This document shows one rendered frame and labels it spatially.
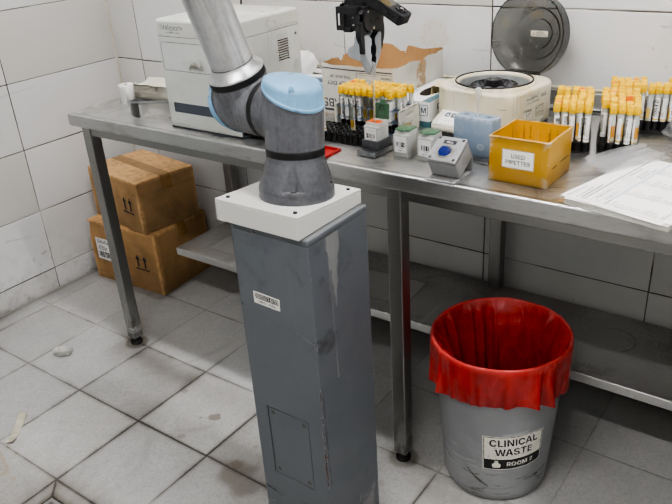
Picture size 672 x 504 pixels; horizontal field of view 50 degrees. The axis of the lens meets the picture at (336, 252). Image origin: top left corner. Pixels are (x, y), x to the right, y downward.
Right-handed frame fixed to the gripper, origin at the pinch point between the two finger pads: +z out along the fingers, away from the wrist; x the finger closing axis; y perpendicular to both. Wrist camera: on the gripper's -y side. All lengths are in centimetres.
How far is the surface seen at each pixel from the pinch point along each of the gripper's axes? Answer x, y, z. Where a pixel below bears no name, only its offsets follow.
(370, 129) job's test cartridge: 1.9, -0.1, 14.2
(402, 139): 0.4, -8.2, 16.0
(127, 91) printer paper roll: -2, 100, 17
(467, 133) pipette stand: -6.0, -21.7, 14.4
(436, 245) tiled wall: -56, 17, 74
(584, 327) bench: -44, -41, 81
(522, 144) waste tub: 3.2, -39.4, 11.6
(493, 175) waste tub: 3.4, -33.3, 19.4
